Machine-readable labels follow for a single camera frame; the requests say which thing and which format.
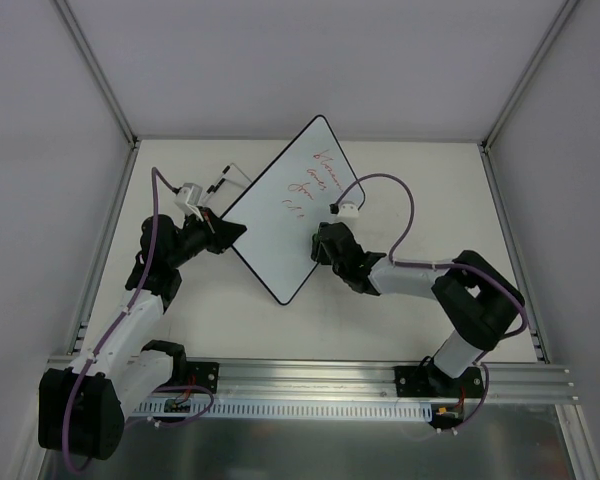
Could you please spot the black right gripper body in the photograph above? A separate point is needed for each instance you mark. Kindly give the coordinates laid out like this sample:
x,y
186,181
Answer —
x,y
327,245

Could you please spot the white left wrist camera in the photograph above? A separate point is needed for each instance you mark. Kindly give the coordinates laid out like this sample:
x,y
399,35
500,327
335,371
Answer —
x,y
187,199

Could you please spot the aluminium frame post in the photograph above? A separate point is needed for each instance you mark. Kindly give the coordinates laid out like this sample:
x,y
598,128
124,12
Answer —
x,y
554,30
78,37

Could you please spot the green foam whiteboard eraser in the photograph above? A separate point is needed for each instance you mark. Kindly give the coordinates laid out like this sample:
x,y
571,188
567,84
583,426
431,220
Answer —
x,y
316,248

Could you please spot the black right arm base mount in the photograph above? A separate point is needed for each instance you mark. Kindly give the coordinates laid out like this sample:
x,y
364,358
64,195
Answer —
x,y
412,381

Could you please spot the right aluminium frame post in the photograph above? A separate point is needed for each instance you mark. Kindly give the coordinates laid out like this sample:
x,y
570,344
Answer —
x,y
554,30

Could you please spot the small whiteboard black frame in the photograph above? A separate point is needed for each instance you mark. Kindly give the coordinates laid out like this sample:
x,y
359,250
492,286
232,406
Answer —
x,y
283,207

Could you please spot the wire whiteboard easel stand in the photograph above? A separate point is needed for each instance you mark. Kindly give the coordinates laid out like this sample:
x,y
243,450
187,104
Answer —
x,y
232,174

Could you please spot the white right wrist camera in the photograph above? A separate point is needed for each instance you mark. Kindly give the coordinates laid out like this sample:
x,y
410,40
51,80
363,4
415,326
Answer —
x,y
344,210

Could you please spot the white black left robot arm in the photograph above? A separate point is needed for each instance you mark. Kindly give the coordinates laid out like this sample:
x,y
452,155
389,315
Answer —
x,y
83,407

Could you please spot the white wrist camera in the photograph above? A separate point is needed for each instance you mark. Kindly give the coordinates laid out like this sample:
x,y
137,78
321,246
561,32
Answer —
x,y
187,199
344,210

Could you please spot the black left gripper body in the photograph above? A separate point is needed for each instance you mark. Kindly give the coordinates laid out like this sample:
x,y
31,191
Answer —
x,y
212,233

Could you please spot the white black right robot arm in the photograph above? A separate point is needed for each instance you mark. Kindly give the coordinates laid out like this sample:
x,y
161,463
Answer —
x,y
482,306

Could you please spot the white slotted cable duct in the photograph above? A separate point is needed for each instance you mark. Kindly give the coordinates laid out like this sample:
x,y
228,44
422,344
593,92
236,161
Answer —
x,y
391,410

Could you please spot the left aluminium frame post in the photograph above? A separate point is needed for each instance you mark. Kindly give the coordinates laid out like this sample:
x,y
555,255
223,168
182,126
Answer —
x,y
78,37

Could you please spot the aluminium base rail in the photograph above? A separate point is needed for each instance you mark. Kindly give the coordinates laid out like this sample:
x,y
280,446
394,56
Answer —
x,y
271,379

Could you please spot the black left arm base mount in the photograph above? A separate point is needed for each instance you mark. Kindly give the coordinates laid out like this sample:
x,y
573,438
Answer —
x,y
202,374

